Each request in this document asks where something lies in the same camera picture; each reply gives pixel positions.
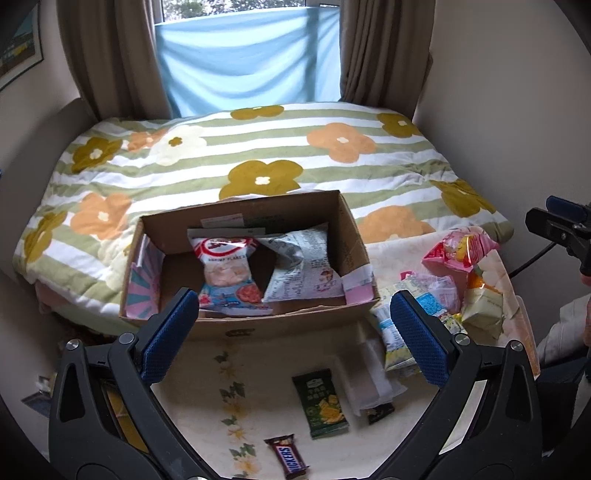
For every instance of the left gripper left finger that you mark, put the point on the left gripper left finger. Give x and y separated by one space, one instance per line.
105 421

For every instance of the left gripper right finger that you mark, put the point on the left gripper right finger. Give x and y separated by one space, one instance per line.
484 421

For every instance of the yellow green snack bag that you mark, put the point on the yellow green snack bag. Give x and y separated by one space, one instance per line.
398 356

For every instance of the black small packet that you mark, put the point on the black small packet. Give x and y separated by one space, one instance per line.
379 412

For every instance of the orange white snack bag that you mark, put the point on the orange white snack bag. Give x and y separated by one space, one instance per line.
483 303

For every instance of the green cracker packet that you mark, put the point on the green cracker packet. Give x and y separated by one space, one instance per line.
321 404

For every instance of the snickers bar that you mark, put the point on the snickers bar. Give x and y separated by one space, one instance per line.
290 459

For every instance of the person right hand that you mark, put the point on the person right hand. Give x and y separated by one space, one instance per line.
586 280

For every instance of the white fleece right sleeve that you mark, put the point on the white fleece right sleeve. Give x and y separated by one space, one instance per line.
566 335

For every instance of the pink jelly snack bag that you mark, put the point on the pink jelly snack bag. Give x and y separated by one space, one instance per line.
459 252

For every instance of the pink white small packet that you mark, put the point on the pink white small packet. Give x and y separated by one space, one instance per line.
443 288

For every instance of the floral striped quilt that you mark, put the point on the floral striped quilt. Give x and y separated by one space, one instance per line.
72 232

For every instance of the red white shrimp chips bag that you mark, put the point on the red white shrimp chips bag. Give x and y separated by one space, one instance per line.
229 288

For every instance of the grey white snack bag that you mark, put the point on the grey white snack bag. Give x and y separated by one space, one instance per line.
302 270

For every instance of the brown cardboard box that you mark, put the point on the brown cardboard box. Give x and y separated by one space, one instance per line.
162 261

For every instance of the right brown curtain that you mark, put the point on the right brown curtain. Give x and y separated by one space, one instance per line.
385 52

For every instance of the brown curtain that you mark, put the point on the brown curtain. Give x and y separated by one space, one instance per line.
385 52
110 49

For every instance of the grey headboard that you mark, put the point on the grey headboard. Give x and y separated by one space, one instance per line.
37 152

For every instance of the blue sheet at window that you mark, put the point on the blue sheet at window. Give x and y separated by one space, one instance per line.
249 59

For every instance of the left brown curtain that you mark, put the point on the left brown curtain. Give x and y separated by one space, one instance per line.
110 49

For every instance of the framed building picture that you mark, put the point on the framed building picture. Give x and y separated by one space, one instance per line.
23 50

